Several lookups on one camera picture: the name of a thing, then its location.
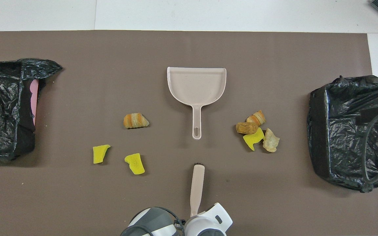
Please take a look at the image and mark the beige plastic dustpan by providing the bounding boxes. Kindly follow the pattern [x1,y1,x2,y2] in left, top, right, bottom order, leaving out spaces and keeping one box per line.
[167,67,227,140]

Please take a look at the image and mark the large striped croissant piece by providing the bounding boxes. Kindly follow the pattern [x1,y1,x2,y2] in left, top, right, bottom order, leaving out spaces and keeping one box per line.
[123,113,150,129]

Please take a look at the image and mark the brown round cookie piece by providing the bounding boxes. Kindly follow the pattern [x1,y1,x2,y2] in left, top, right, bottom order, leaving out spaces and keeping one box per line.
[236,122,259,134]

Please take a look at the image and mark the yellow sponge piece with notch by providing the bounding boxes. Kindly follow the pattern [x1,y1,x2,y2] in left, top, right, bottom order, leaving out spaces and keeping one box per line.
[243,127,265,151]

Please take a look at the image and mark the small orange striped croissant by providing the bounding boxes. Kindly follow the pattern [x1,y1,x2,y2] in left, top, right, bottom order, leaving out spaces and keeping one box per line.
[246,110,266,127]

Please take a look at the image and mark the beige hand brush black bristles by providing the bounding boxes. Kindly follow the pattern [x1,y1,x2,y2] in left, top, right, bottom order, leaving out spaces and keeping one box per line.
[190,163,205,217]

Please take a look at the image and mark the large yellow sponge block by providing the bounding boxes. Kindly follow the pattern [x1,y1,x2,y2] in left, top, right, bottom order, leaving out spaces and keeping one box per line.
[124,153,145,175]

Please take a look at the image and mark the pale crumbly bread chunk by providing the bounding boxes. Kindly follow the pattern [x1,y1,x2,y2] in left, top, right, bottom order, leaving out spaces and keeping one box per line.
[262,128,280,153]

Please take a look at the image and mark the small yellow sponge wedge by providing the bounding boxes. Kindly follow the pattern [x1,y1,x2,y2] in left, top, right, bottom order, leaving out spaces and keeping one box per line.
[93,145,111,164]

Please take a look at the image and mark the pink plastic bin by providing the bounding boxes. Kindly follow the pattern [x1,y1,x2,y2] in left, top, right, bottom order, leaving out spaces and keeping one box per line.
[30,79,39,126]

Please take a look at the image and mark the black trash bag lined bin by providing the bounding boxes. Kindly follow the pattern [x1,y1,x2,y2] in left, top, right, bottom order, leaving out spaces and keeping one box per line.
[307,75,378,193]

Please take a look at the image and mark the black trash bag over pink bin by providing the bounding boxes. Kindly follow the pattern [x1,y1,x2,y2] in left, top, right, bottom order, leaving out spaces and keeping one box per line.
[0,58,63,161]

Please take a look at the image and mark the brown paper table mat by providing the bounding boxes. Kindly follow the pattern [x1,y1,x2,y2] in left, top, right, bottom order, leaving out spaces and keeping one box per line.
[0,30,378,236]

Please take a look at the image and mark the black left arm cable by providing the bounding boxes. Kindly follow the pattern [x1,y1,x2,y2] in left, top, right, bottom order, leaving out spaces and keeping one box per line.
[171,210,185,236]

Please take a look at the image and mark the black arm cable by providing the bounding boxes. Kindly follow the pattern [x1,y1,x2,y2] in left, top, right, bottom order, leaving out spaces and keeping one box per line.
[171,210,185,236]
[356,105,378,194]

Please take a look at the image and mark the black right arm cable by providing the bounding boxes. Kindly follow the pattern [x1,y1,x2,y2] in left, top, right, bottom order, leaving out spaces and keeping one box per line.
[356,105,378,194]

